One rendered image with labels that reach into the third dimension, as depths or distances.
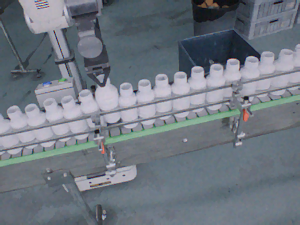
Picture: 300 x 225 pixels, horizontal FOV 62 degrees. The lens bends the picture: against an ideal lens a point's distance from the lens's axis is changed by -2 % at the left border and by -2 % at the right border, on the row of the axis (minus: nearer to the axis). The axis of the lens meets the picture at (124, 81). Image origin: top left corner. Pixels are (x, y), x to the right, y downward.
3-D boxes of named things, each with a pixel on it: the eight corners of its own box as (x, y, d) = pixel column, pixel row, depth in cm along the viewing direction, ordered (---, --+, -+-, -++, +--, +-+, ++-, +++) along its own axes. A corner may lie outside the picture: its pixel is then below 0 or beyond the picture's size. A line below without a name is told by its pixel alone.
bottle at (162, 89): (152, 110, 90) (148, 74, 80) (167, 106, 91) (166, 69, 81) (159, 122, 85) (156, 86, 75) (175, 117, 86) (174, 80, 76)
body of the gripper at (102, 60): (106, 49, 75) (101, 27, 70) (110, 68, 67) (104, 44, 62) (84, 53, 75) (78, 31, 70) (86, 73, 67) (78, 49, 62)
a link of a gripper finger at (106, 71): (112, 75, 78) (106, 49, 72) (115, 89, 73) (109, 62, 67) (90, 79, 78) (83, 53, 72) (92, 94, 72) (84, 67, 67)
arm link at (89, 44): (99, -12, 61) (63, -5, 60) (102, 5, 51) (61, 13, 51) (108, 32, 68) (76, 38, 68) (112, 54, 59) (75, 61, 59)
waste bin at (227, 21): (199, 69, 260) (201, 13, 220) (184, 47, 295) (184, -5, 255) (240, 61, 261) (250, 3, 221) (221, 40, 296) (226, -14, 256)
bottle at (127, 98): (118, 126, 86) (112, 90, 76) (126, 114, 90) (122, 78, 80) (134, 131, 84) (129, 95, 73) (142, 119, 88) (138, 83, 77)
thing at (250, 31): (248, 40, 288) (251, 23, 274) (228, 25, 319) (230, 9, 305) (293, 28, 294) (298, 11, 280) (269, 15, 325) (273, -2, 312)
